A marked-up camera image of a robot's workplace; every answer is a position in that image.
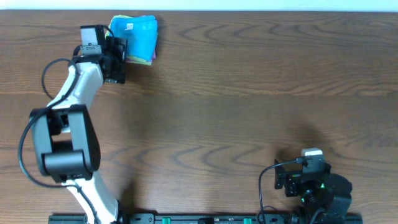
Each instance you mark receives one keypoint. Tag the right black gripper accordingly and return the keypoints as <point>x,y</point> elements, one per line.
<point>292,178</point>

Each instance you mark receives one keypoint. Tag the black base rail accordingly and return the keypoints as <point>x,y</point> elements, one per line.
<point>149,218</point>

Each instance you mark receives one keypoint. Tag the green folded cloth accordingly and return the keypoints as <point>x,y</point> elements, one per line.
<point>107,28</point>

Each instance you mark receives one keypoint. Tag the blue cloth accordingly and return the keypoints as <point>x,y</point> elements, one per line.
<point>126,28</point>

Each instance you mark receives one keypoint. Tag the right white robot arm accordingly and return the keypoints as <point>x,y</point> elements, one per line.
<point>325,197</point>

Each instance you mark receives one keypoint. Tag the pink folded cloth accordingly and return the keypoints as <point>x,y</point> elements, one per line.
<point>136,58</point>

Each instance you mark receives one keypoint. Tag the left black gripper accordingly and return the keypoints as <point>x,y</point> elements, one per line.
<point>119,45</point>

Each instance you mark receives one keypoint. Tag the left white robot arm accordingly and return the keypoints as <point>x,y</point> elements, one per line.
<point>65,142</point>

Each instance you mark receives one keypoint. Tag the light green bottom cloth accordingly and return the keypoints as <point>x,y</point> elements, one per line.
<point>143,46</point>

